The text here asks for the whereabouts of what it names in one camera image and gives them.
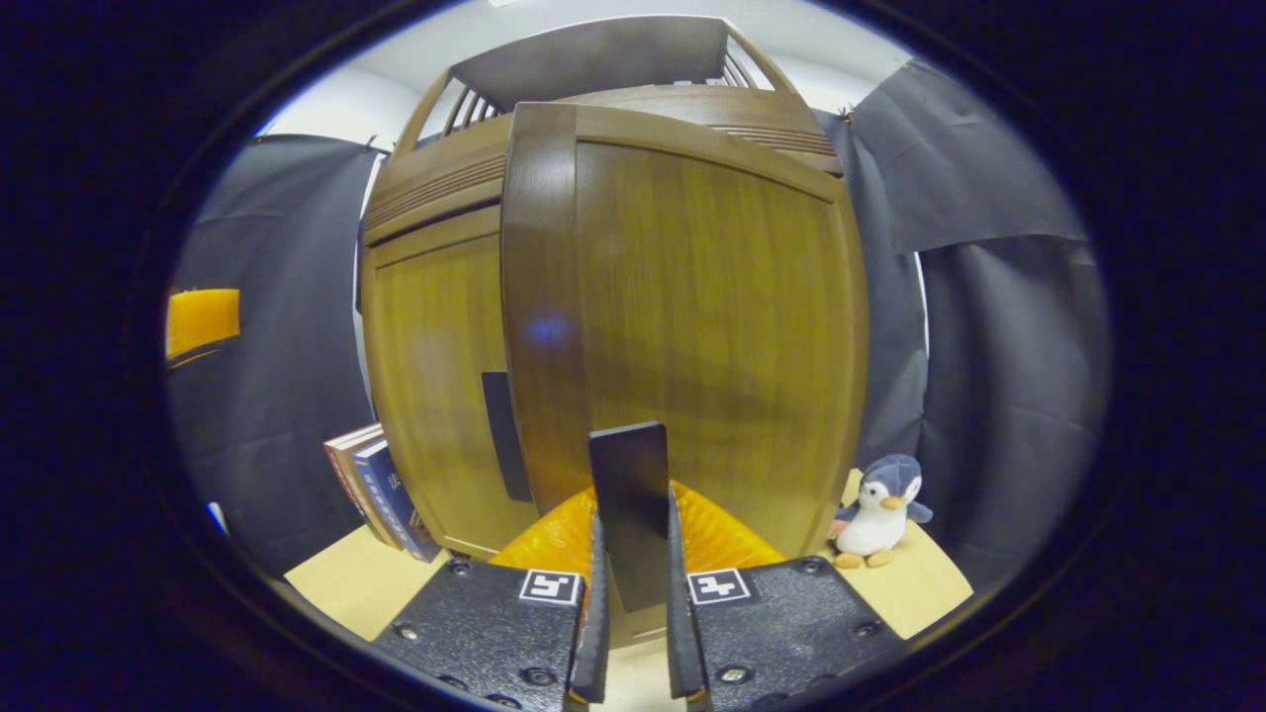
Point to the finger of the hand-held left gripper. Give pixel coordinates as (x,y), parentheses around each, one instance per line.
(203,318)

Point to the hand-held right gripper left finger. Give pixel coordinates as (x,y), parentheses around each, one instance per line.
(596,653)

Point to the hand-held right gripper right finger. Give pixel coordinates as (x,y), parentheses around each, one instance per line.
(680,653)

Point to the wooden shoe cabinet door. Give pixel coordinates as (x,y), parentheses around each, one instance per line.
(712,326)
(435,376)

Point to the wooden double-door shoe cabinet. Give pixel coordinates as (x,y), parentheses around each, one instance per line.
(593,59)

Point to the penguin plush toy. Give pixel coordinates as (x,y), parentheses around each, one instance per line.
(875,519)

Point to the blue book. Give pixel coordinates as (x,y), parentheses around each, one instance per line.
(391,499)

